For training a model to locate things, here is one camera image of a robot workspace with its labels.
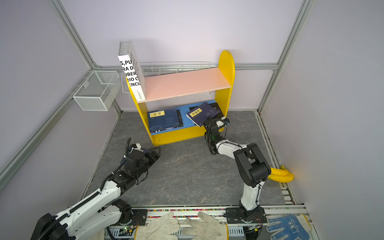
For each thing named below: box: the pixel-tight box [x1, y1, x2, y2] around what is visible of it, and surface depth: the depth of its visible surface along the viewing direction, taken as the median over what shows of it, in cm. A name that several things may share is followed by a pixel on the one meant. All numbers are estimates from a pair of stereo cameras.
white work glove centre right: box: [181, 211, 229, 240], surface depth 72 cm
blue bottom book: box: [147, 108, 184, 133], surface depth 93 cm
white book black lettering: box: [117, 54, 146, 102], surface depth 62 cm
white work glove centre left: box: [134, 211, 181, 240], surface depth 72 cm
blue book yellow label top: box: [186, 101, 220, 128], surface depth 98 cm
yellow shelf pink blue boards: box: [125, 50, 236, 146], surface depth 80 cm
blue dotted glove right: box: [266, 213, 313, 240], surface depth 72 cm
